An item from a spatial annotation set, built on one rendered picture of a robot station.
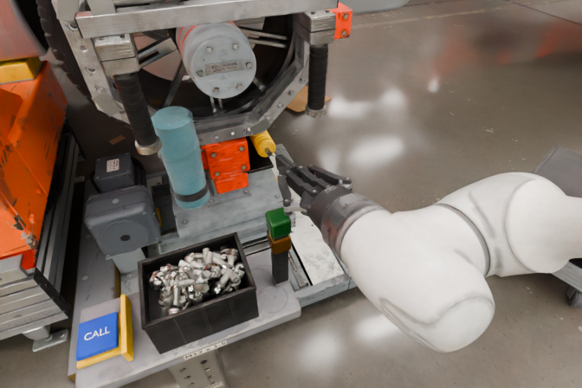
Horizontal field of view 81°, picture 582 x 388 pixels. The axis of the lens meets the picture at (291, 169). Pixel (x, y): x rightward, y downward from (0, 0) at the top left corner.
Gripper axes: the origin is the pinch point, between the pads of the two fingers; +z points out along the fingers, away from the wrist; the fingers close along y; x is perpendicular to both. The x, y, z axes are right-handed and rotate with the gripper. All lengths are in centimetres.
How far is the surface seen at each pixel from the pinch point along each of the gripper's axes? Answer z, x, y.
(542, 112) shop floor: 68, 54, -205
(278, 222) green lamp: -7.0, 6.4, 5.7
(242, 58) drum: 11.1, -19.8, 1.5
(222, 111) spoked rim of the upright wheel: 41.4, -2.1, 1.4
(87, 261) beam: 59, 43, 55
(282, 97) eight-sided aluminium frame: 28.9, -5.4, -13.0
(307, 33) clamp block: 3.2, -23.1, -8.7
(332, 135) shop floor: 104, 45, -71
